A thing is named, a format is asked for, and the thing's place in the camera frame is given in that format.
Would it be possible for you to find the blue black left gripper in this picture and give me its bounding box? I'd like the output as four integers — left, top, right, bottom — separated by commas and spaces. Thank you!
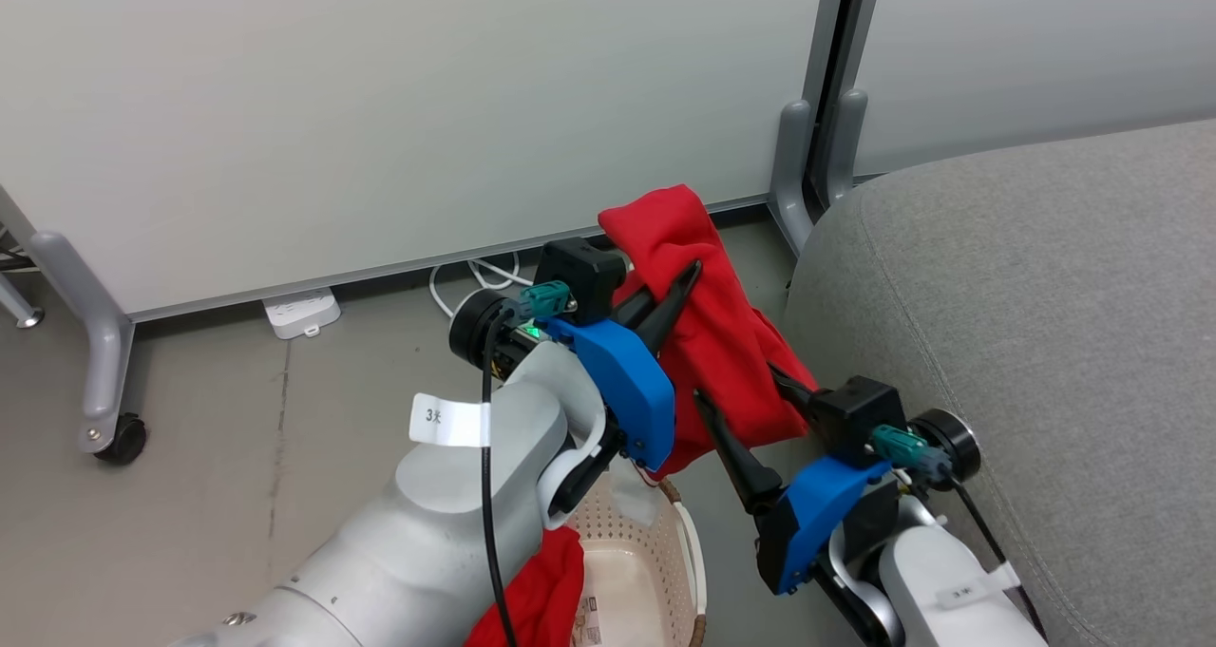
544, 260, 704, 473

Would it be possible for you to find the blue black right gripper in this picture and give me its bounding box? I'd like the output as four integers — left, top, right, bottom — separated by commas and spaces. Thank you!
694, 362, 899, 596

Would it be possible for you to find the red garment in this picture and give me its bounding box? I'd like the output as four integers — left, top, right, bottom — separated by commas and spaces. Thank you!
464, 184, 820, 647

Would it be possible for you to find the cream perforated laundry basket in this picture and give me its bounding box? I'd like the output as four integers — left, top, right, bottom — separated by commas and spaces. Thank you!
556, 476, 709, 647

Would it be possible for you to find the grey fabric sofa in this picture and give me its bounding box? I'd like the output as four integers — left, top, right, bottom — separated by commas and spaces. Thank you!
784, 120, 1216, 647

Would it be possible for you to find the wide white partition panel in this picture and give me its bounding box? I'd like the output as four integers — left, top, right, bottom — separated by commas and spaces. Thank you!
0, 0, 848, 325

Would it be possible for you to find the white power strip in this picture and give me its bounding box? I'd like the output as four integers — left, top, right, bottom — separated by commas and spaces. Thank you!
263, 288, 343, 341

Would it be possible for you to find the narrow white partition panel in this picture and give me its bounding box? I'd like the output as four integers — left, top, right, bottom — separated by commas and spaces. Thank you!
850, 0, 1216, 178

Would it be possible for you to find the grey partition leg with caster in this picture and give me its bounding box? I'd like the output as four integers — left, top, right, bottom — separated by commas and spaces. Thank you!
28, 231, 148, 466

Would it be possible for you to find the thin grey metal stand leg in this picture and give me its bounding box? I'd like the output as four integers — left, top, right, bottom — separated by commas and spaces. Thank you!
0, 272, 46, 330

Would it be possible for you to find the teal left camera connector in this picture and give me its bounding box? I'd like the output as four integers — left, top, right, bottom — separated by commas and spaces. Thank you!
503, 281, 576, 330

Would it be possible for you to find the teal camera connector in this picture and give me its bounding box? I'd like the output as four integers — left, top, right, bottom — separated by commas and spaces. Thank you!
503, 281, 576, 330
872, 425, 951, 482

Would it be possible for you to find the teal right camera connector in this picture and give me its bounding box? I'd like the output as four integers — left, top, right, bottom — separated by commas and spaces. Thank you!
872, 425, 951, 482

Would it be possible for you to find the white coiled power cable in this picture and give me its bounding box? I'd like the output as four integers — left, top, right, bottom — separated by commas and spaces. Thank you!
429, 253, 535, 320

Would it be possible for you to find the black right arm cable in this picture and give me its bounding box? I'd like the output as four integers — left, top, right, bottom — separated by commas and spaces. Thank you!
936, 462, 1046, 640

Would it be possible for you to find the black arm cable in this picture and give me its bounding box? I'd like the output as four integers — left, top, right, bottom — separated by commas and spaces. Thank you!
480, 305, 520, 647
936, 462, 1046, 640

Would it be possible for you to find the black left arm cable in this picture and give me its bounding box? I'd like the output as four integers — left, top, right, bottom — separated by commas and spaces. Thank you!
480, 305, 520, 647

